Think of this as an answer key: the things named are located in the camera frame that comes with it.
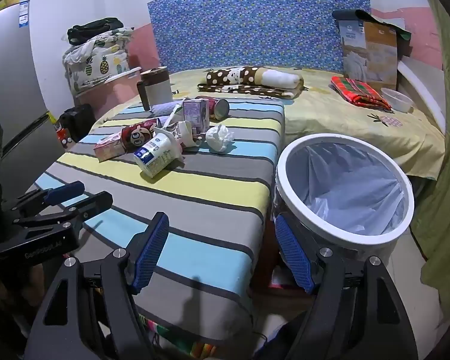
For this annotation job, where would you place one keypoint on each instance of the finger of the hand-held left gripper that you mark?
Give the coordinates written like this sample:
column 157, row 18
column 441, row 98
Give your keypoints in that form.
column 65, row 191
column 93, row 204

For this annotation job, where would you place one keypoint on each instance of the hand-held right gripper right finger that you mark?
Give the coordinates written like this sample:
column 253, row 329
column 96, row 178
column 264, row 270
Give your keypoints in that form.
column 294, row 253

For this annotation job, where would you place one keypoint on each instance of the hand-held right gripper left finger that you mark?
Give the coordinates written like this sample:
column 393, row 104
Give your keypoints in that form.
column 152, row 249

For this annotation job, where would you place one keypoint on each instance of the pink milk carton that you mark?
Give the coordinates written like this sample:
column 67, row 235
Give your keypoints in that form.
column 108, row 146

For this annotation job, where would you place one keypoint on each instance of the white round trash bin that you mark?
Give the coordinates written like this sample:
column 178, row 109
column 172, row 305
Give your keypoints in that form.
column 363, row 240

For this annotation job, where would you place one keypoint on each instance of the white yogurt cup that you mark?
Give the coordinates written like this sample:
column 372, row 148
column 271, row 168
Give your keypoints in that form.
column 155, row 153

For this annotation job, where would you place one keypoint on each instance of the red cartoon face can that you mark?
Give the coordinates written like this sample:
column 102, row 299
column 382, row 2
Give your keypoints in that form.
column 138, row 133

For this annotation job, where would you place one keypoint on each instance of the translucent plastic bin liner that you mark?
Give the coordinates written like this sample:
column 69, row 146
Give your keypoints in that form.
column 345, row 183

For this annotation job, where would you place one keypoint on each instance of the patterned white paper bag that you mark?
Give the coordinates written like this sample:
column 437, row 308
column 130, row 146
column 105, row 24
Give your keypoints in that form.
column 182, row 135

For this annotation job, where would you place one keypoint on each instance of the lavender foam sheet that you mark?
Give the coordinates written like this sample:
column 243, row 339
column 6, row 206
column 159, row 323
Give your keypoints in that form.
column 163, row 108

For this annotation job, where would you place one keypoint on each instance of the white and green paper bag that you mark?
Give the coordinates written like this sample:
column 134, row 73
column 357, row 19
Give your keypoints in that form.
column 175, row 114

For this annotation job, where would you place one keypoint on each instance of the white tissue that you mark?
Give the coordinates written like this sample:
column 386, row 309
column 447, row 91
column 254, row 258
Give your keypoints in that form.
column 218, row 137

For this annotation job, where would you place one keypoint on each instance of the purple drink carton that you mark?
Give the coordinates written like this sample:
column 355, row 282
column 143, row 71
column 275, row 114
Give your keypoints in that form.
column 195, row 114

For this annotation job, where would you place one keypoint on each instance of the maroon tin can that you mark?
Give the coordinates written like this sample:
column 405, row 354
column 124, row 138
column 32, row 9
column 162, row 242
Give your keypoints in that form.
column 219, row 108

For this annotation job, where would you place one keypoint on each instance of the red plastic object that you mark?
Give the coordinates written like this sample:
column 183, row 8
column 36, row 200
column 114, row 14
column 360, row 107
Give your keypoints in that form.
column 273, row 281

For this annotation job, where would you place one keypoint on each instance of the red packet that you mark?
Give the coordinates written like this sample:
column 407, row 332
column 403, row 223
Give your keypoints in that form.
column 62, row 135

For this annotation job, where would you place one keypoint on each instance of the black backpack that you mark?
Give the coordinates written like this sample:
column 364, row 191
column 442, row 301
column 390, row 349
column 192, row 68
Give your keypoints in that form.
column 77, row 118

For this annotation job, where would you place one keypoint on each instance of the multicoloured striped cloth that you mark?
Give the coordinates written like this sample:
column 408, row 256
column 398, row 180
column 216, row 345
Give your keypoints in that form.
column 176, row 339

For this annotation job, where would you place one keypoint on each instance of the pink storage box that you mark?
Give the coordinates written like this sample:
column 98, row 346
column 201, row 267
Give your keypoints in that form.
column 105, row 90

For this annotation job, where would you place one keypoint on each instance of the silver refrigerator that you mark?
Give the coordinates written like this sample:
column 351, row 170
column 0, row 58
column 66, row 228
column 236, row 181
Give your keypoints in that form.
column 11, row 82

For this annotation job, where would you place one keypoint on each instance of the yellow bed sheet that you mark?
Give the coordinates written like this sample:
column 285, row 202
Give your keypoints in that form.
column 341, row 131

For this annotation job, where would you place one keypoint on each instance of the white mug with brown lid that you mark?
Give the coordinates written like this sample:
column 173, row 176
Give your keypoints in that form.
column 155, row 86

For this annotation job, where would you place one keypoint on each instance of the pineapple print bag pile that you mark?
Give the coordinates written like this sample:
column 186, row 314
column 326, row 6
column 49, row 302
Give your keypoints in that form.
column 97, row 60

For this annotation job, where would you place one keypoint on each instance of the green curtain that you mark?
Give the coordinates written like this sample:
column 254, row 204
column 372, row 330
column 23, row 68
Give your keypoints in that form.
column 446, row 195

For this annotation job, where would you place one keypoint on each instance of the black bag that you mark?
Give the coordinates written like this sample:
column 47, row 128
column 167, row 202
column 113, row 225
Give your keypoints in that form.
column 90, row 30

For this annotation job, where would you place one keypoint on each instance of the red plaid cloth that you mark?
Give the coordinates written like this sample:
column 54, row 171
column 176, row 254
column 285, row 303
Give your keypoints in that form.
column 356, row 90

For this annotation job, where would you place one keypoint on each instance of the blue and white sticker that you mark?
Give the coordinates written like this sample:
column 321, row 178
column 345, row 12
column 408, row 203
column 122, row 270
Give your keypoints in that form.
column 22, row 15

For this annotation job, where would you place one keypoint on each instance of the brown polka dot blanket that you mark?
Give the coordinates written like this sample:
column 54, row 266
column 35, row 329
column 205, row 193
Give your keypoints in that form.
column 240, row 78

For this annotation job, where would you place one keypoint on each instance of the white plastic bowl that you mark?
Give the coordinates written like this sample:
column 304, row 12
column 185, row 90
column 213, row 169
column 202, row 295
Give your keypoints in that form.
column 395, row 99

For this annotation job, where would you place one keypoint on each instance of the cardboard bedding box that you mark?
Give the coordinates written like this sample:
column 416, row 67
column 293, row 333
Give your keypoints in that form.
column 371, row 52

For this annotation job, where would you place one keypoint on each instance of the blue floral headboard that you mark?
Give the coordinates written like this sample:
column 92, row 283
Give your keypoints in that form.
column 247, row 26

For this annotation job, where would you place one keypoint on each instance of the white bed frame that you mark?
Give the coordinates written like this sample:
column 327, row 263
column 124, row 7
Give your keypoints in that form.
column 423, row 78

